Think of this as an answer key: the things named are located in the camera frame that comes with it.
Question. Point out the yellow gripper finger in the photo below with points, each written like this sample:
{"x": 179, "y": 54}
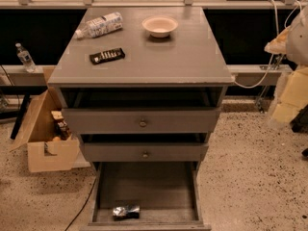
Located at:
{"x": 279, "y": 45}
{"x": 294, "y": 96}

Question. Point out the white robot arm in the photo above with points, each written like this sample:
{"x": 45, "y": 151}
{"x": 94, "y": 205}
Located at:
{"x": 297, "y": 46}

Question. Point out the grey drawer cabinet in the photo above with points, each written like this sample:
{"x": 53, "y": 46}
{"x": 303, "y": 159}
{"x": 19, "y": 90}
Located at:
{"x": 182, "y": 71}

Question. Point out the grey top drawer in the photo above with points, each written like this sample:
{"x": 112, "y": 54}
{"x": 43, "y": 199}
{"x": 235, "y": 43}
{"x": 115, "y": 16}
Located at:
{"x": 141, "y": 121}

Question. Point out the grey drawer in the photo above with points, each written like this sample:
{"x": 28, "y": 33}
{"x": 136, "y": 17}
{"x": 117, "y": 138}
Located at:
{"x": 144, "y": 152}
{"x": 165, "y": 191}
{"x": 141, "y": 121}

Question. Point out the grey bottom drawer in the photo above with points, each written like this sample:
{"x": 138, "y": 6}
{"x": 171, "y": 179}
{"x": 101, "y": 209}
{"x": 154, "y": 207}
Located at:
{"x": 165, "y": 191}

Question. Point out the grey middle drawer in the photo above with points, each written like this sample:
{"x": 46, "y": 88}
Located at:
{"x": 144, "y": 152}

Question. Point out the metal tripod stand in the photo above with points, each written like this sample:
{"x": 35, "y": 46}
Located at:
{"x": 274, "y": 65}

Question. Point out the white bowl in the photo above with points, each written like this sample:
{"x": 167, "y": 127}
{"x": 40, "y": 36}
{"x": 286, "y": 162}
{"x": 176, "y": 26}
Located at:
{"x": 160, "y": 26}

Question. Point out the black snack bar wrapper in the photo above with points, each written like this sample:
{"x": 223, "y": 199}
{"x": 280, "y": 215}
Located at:
{"x": 107, "y": 56}

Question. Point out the lying plastic water bottle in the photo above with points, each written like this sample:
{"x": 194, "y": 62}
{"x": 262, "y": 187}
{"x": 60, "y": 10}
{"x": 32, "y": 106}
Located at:
{"x": 100, "y": 26}

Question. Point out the snack items in box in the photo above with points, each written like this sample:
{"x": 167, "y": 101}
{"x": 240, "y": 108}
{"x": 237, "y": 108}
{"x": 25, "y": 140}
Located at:
{"x": 61, "y": 126}

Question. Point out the open cardboard box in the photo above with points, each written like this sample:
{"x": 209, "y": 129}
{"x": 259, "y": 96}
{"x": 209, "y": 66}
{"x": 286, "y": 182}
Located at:
{"x": 37, "y": 132}

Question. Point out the standing small water bottle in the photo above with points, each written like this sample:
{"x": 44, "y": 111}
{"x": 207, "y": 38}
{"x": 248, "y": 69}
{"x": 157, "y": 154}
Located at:
{"x": 25, "y": 57}

